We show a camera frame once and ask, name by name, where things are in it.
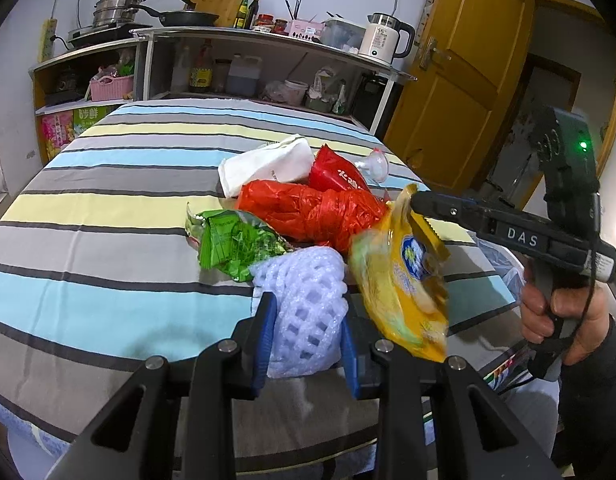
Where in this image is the white foam fruit net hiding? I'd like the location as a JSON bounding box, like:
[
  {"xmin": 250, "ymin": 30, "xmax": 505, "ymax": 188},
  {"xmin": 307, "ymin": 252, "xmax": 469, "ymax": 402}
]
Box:
[{"xmin": 250, "ymin": 246, "xmax": 348, "ymax": 379}]

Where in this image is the yellow snack bag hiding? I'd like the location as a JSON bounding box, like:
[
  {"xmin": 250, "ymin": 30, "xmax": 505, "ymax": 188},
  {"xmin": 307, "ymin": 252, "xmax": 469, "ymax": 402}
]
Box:
[{"xmin": 348, "ymin": 184, "xmax": 450, "ymax": 362}]

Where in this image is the red plastic bag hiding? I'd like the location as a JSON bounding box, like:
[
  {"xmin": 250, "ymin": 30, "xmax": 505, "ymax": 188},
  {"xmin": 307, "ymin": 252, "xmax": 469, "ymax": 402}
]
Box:
[{"xmin": 236, "ymin": 180, "xmax": 388, "ymax": 254}]

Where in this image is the red noodle packet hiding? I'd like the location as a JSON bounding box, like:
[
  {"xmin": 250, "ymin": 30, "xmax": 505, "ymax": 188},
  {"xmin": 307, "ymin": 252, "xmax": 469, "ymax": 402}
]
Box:
[{"xmin": 308, "ymin": 144, "xmax": 370, "ymax": 192}]

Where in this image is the white paper bag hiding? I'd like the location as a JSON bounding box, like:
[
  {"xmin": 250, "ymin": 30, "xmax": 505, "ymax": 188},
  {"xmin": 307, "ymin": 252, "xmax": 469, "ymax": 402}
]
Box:
[{"xmin": 218, "ymin": 134, "xmax": 314, "ymax": 198}]

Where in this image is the person's right forearm sleeve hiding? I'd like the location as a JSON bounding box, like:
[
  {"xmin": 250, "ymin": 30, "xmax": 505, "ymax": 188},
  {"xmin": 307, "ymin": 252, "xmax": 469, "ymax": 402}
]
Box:
[{"xmin": 558, "ymin": 322, "xmax": 616, "ymax": 479}]

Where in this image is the person's right hand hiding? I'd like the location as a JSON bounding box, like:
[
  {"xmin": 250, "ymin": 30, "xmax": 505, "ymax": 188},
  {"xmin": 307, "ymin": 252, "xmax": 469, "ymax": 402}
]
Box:
[{"xmin": 521, "ymin": 260, "xmax": 611, "ymax": 366}]

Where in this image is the yellow wooden door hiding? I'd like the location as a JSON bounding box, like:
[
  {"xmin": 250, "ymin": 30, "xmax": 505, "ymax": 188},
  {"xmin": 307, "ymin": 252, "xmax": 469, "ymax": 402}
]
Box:
[{"xmin": 384, "ymin": 0, "xmax": 534, "ymax": 195}]

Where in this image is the green snack wrapper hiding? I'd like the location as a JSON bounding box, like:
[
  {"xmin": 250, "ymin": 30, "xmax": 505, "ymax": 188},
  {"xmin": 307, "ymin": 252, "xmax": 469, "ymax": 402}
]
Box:
[{"xmin": 185, "ymin": 205, "xmax": 294, "ymax": 283}]

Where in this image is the clear plastic cup red rim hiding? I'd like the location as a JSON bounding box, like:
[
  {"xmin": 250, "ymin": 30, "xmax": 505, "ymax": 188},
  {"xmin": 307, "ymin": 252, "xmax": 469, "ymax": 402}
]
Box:
[{"xmin": 355, "ymin": 148, "xmax": 389, "ymax": 183}]

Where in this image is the striped tablecloth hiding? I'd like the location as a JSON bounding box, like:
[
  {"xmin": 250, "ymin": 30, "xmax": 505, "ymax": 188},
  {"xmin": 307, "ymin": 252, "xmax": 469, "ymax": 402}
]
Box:
[{"xmin": 0, "ymin": 99, "xmax": 522, "ymax": 479}]

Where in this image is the white electric kettle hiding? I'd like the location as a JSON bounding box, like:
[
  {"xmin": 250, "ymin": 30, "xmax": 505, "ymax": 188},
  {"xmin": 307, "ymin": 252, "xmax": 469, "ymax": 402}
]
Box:
[{"xmin": 359, "ymin": 13, "xmax": 415, "ymax": 65}]

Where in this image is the clear plastic storage container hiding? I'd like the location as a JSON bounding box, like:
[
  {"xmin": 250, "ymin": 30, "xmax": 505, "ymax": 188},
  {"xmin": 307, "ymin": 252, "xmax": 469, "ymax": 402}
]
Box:
[{"xmin": 320, "ymin": 18, "xmax": 365, "ymax": 52}]

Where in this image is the pink chopstick holder box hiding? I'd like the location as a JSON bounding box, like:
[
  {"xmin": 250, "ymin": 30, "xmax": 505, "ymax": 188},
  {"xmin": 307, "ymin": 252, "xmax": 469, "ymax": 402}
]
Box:
[{"xmin": 287, "ymin": 20, "xmax": 324, "ymax": 41}]

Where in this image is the large dark liquid jug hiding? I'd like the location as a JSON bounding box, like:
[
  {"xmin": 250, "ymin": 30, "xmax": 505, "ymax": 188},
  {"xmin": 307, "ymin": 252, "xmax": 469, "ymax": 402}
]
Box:
[{"xmin": 225, "ymin": 54, "xmax": 262, "ymax": 98}]

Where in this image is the yellow-label bottle on shelf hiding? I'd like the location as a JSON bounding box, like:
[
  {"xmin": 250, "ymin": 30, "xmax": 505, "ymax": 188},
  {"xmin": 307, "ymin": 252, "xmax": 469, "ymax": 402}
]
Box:
[{"xmin": 189, "ymin": 39, "xmax": 213, "ymax": 93}]

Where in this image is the red-lid sauce jar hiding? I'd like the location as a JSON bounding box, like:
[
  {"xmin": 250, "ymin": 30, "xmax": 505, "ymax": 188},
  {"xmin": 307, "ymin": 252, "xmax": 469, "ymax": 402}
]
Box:
[{"xmin": 253, "ymin": 14, "xmax": 274, "ymax": 34}]

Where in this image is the white metal shelf unit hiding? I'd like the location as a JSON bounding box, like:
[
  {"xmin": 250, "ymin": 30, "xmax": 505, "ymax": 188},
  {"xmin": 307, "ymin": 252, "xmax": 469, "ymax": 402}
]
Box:
[{"xmin": 29, "ymin": 25, "xmax": 419, "ymax": 137}]

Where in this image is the pink plastic basket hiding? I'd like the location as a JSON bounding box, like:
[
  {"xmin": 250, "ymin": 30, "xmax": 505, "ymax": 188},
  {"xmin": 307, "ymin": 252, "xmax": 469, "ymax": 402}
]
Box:
[{"xmin": 88, "ymin": 76, "xmax": 134, "ymax": 102}]

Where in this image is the dark sauce bottle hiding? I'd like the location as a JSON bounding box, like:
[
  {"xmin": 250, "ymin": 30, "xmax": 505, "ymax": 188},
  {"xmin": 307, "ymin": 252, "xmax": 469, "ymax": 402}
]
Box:
[{"xmin": 244, "ymin": 0, "xmax": 260, "ymax": 29}]

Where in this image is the green-label oil bottle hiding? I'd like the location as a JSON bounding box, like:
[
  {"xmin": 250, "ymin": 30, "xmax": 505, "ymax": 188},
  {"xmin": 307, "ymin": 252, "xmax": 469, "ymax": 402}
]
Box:
[{"xmin": 233, "ymin": 0, "xmax": 249, "ymax": 29}]

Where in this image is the black frying pan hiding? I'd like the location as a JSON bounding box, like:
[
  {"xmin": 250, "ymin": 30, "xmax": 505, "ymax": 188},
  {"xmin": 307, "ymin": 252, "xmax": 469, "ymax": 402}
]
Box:
[{"xmin": 130, "ymin": 4, "xmax": 219, "ymax": 27}]

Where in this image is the black induction cooker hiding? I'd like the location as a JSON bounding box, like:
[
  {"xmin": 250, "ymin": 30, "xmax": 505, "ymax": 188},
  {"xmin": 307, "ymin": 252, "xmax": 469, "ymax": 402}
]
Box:
[{"xmin": 66, "ymin": 23, "xmax": 149, "ymax": 49}]

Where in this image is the steel steamer pot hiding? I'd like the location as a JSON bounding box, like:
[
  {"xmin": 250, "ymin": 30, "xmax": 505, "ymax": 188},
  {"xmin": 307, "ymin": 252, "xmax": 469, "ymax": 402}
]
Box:
[{"xmin": 92, "ymin": 0, "xmax": 146, "ymax": 27}]

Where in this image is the yellow power strip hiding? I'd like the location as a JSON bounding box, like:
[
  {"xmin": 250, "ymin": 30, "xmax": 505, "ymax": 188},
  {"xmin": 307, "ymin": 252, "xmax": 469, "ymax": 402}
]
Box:
[{"xmin": 38, "ymin": 18, "xmax": 57, "ymax": 63}]

